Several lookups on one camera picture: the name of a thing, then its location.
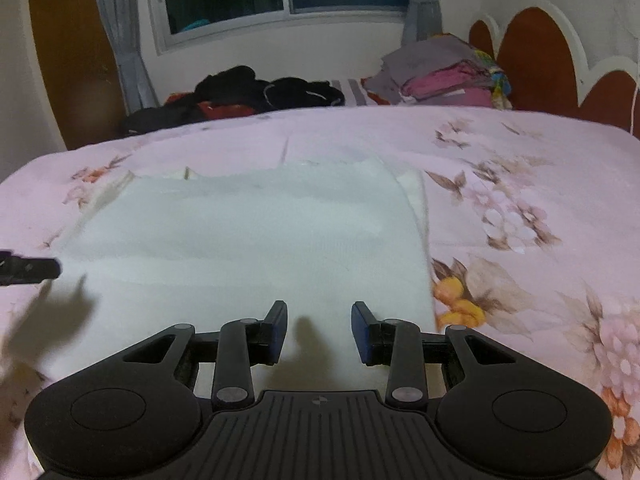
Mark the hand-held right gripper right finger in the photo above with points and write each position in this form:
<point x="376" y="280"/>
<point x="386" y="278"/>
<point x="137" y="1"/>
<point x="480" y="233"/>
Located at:
<point x="360" y="332"/>

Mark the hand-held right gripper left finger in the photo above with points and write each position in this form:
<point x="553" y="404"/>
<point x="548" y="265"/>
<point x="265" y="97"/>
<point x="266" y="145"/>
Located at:
<point x="278" y="330"/>

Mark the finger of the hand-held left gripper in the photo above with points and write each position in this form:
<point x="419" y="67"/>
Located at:
<point x="35" y="268"/>

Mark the white long-sleeved sweater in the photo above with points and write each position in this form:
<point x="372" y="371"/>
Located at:
<point x="250" y="240"/>

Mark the pile of dark clothes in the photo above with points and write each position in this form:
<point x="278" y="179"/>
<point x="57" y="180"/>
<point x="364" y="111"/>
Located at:
<point x="240" y="92"/>

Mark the stack of folded clothes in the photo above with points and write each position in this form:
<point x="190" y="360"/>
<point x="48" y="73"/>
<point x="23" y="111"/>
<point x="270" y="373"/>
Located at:
<point x="440" y="75"/>

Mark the brown wooden door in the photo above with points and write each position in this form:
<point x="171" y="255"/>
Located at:
<point x="75" y="70"/>

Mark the pink floral bed sheet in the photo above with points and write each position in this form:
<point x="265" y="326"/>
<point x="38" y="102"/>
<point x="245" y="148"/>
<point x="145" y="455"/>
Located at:
<point x="525" y="200"/>

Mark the striped grey cloth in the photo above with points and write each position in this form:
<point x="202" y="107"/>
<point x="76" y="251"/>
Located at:
<point x="350" y="91"/>

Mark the grey-blue window curtain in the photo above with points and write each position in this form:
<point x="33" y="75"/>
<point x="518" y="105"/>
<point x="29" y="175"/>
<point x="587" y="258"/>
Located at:
<point x="422" y="0"/>
<point x="122" y="35"/>

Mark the brown scalloped headboard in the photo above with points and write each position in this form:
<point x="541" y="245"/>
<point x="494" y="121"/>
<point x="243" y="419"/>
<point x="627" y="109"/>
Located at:
<point x="540" y="65"/>

